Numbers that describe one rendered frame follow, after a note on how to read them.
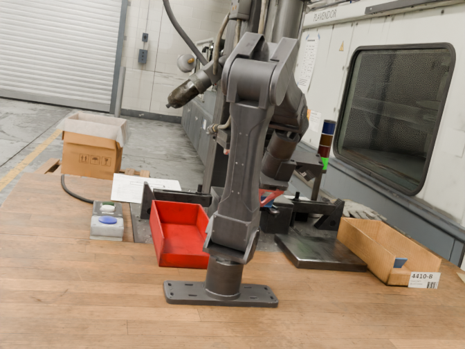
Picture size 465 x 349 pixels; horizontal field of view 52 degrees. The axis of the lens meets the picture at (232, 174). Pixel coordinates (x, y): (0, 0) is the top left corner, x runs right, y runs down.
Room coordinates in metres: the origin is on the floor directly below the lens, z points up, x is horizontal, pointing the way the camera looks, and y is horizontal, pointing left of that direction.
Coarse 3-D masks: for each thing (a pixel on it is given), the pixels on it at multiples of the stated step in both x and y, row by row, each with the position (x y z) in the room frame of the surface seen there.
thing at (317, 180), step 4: (324, 120) 1.43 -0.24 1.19; (328, 120) 1.41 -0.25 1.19; (332, 120) 1.42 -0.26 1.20; (320, 172) 1.41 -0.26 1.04; (324, 172) 1.41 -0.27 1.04; (320, 176) 1.42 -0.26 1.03; (316, 180) 1.42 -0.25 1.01; (320, 180) 1.43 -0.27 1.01; (316, 184) 1.42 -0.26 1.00; (316, 188) 1.42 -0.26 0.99; (312, 192) 1.43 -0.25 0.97; (316, 192) 1.42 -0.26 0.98; (312, 196) 1.42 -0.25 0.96; (316, 196) 1.42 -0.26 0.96; (312, 200) 1.42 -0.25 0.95; (316, 200) 1.43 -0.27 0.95; (308, 216) 1.40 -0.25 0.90; (312, 216) 1.40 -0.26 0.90; (316, 216) 1.41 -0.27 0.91
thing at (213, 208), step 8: (216, 200) 1.16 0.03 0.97; (208, 208) 1.23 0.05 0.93; (216, 208) 1.15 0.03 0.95; (280, 208) 1.19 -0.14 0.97; (288, 208) 1.19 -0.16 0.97; (208, 216) 1.21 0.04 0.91; (264, 216) 1.20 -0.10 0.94; (272, 216) 1.18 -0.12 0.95; (280, 216) 1.19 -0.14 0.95; (288, 216) 1.20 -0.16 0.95; (264, 224) 1.19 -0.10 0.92; (272, 224) 1.18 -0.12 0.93; (280, 224) 1.19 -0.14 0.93; (288, 224) 1.20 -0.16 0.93; (264, 232) 1.18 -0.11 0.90; (272, 232) 1.19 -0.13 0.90; (280, 232) 1.19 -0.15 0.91
